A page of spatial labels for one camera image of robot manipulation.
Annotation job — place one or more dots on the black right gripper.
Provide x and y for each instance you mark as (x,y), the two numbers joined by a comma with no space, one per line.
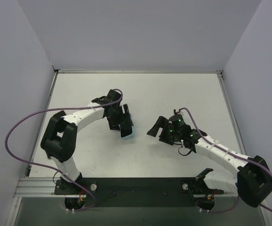
(164,133)

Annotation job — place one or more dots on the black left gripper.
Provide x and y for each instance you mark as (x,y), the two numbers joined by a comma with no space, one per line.
(118,120)

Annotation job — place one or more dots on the teal phone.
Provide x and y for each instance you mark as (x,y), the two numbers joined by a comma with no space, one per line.
(126,131)

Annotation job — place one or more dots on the light blue phone case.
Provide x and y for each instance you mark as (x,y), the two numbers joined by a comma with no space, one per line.
(130,135)

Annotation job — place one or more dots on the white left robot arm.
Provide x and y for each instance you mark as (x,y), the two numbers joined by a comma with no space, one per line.
(59,139)

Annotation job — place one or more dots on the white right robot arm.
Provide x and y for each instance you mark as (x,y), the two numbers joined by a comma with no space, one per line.
(250,178)

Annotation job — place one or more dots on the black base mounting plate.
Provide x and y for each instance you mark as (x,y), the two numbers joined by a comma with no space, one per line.
(137,192)

